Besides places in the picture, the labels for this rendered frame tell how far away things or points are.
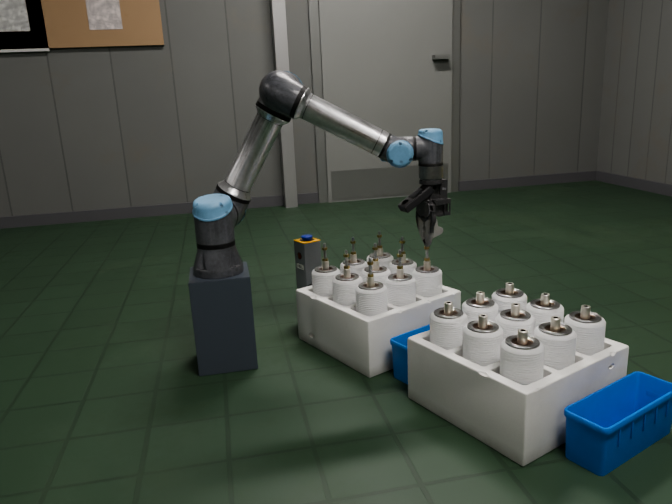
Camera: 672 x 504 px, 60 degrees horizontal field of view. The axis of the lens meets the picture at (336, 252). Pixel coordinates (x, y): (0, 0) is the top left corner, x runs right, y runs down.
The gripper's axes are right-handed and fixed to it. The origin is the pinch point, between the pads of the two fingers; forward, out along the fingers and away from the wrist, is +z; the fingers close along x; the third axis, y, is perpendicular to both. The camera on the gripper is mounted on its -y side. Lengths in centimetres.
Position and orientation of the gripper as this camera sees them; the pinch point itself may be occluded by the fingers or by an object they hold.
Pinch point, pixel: (425, 242)
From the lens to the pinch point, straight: 188.8
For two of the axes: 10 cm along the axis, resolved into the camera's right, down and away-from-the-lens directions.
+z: 0.4, 9.6, 2.6
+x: -4.4, -2.2, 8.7
